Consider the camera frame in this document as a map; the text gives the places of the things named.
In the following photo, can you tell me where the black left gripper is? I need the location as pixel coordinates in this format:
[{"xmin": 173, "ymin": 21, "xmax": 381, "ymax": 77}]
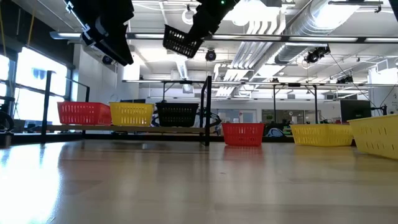
[{"xmin": 63, "ymin": 0, "xmax": 135, "ymax": 65}]

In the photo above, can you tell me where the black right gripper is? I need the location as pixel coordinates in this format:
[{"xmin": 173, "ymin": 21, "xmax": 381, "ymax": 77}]
[{"xmin": 187, "ymin": 0, "xmax": 242, "ymax": 39}]

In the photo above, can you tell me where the black plastic basket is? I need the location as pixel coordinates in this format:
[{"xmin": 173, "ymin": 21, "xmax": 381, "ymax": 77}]
[
  {"xmin": 155, "ymin": 102, "xmax": 200, "ymax": 128},
  {"xmin": 162, "ymin": 24, "xmax": 205, "ymax": 59}
]

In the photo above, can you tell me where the yellow plastic basket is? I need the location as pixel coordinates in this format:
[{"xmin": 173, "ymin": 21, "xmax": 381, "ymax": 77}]
[
  {"xmin": 347, "ymin": 114, "xmax": 398, "ymax": 161},
  {"xmin": 109, "ymin": 101, "xmax": 155, "ymax": 127},
  {"xmin": 290, "ymin": 124, "xmax": 354, "ymax": 147}
]

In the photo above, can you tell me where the red plastic basket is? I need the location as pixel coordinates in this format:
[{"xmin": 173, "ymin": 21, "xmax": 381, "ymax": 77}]
[
  {"xmin": 57, "ymin": 101, "xmax": 113, "ymax": 126},
  {"xmin": 221, "ymin": 122, "xmax": 266, "ymax": 147}
]

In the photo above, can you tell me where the white LED light bar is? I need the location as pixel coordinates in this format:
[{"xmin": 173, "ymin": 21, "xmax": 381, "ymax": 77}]
[
  {"xmin": 365, "ymin": 37, "xmax": 398, "ymax": 44},
  {"xmin": 289, "ymin": 36, "xmax": 358, "ymax": 43},
  {"xmin": 213, "ymin": 34, "xmax": 282, "ymax": 41},
  {"xmin": 134, "ymin": 33, "xmax": 165, "ymax": 40},
  {"xmin": 50, "ymin": 31, "xmax": 83, "ymax": 39}
]

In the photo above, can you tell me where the large bright window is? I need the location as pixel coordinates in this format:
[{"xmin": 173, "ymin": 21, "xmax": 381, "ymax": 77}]
[{"xmin": 0, "ymin": 46, "xmax": 71, "ymax": 125}]

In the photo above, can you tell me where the black ceiling fixture cluster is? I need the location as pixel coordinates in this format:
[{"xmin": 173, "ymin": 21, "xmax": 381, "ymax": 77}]
[{"xmin": 303, "ymin": 45, "xmax": 331, "ymax": 65}]

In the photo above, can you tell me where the blue white round object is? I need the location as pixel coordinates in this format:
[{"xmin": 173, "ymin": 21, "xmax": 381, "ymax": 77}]
[{"xmin": 266, "ymin": 127, "xmax": 285, "ymax": 138}]

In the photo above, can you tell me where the black overhead beam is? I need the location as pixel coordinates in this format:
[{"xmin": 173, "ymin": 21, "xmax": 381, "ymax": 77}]
[{"xmin": 49, "ymin": 30, "xmax": 398, "ymax": 44}]

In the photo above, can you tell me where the black monitor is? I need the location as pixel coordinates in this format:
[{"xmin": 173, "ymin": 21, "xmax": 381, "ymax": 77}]
[{"xmin": 340, "ymin": 99, "xmax": 373, "ymax": 123}]

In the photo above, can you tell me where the white ceiling ring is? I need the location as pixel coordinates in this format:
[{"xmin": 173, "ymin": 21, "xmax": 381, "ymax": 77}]
[{"xmin": 182, "ymin": 8, "xmax": 195, "ymax": 26}]

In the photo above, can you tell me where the black metal shelf frame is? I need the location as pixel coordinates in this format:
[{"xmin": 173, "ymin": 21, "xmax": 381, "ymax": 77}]
[{"xmin": 41, "ymin": 70, "xmax": 213, "ymax": 147}]

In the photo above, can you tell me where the black aluminium rig frame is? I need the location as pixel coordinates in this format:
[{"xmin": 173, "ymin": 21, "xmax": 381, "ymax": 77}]
[{"xmin": 12, "ymin": 133, "xmax": 358, "ymax": 147}]

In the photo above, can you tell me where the black background gantry frame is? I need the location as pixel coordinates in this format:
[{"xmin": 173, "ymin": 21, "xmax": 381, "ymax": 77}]
[{"xmin": 122, "ymin": 79, "xmax": 398, "ymax": 125}]

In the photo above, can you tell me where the silver ventilation duct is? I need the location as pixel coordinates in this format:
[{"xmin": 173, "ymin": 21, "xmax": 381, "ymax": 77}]
[{"xmin": 275, "ymin": 0, "xmax": 361, "ymax": 65}]

